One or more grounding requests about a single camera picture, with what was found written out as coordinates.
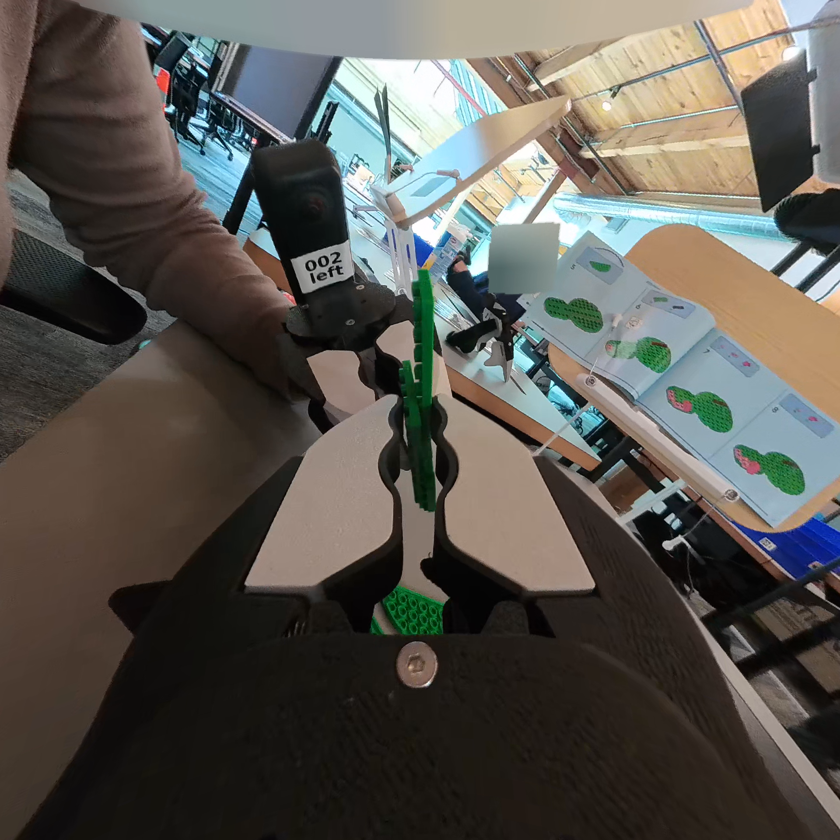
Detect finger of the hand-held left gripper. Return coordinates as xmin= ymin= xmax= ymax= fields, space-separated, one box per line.
xmin=307 ymin=346 xmax=380 ymax=425
xmin=381 ymin=322 xmax=454 ymax=399

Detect black and white gripper tool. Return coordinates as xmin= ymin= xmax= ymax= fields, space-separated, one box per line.
xmin=446 ymin=298 xmax=517 ymax=383

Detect person's left forearm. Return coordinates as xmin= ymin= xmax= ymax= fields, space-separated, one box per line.
xmin=0 ymin=13 xmax=312 ymax=403

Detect large black screen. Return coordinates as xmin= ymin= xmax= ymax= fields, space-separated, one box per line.
xmin=217 ymin=42 xmax=342 ymax=142

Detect blue storage bins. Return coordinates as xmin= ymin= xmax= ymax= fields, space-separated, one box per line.
xmin=755 ymin=515 xmax=840 ymax=581

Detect black monitor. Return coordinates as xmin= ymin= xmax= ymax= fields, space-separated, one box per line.
xmin=742 ymin=49 xmax=821 ymax=212

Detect green lego plate assembly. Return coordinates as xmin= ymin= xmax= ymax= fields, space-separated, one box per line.
xmin=398 ymin=268 xmax=438 ymax=511

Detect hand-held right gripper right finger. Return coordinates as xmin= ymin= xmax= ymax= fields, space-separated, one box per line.
xmin=434 ymin=397 xmax=598 ymax=601

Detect lego instruction booklet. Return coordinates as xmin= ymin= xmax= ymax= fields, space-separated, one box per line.
xmin=525 ymin=230 xmax=840 ymax=529

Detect black office chair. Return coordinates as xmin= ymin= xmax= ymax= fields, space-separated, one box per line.
xmin=774 ymin=190 xmax=840 ymax=303
xmin=157 ymin=31 xmax=217 ymax=158

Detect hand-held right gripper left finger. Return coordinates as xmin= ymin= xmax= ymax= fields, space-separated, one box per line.
xmin=244 ymin=395 xmax=405 ymax=602

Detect green half-round lego plate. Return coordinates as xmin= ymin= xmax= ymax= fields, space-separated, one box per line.
xmin=371 ymin=586 xmax=448 ymax=636

